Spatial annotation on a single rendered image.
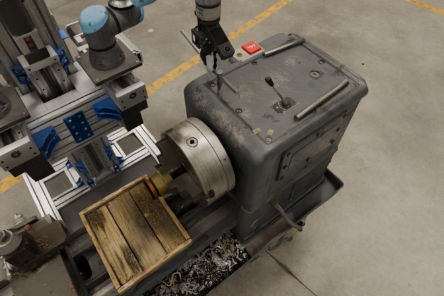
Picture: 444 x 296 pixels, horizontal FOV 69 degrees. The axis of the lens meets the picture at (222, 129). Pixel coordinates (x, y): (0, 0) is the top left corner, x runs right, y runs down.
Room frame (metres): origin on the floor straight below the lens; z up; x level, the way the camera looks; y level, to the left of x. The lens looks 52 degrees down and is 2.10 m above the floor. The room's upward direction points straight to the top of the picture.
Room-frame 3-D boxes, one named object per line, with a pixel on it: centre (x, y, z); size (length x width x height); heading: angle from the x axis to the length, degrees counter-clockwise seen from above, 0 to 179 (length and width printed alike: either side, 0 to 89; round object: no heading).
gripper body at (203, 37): (0.88, 0.05, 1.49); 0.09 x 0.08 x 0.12; 37
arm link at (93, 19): (1.15, 0.51, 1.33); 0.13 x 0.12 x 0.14; 136
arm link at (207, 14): (0.87, 0.04, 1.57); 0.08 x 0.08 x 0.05
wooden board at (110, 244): (0.47, 0.34, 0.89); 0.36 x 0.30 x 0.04; 37
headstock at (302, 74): (0.90, -0.21, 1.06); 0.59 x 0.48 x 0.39; 127
